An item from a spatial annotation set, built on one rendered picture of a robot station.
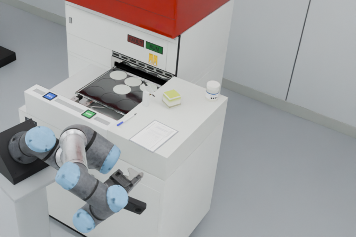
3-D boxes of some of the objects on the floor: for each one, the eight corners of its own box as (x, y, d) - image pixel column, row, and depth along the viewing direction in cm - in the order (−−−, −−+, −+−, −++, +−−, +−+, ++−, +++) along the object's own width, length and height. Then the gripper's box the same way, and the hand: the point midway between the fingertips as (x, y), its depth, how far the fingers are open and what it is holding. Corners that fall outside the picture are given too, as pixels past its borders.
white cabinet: (93, 160, 370) (91, 63, 324) (208, 218, 333) (224, 119, 286) (28, 213, 324) (15, 110, 277) (154, 288, 287) (163, 183, 240)
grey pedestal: (2, 341, 255) (-21, 231, 208) (-40, 285, 278) (-70, 176, 231) (85, 282, 286) (80, 175, 239) (40, 236, 310) (28, 131, 263)
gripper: (102, 181, 167) (134, 154, 185) (90, 198, 172) (123, 170, 190) (121, 198, 166) (152, 170, 184) (108, 215, 171) (140, 185, 189)
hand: (141, 177), depth 186 cm, fingers closed
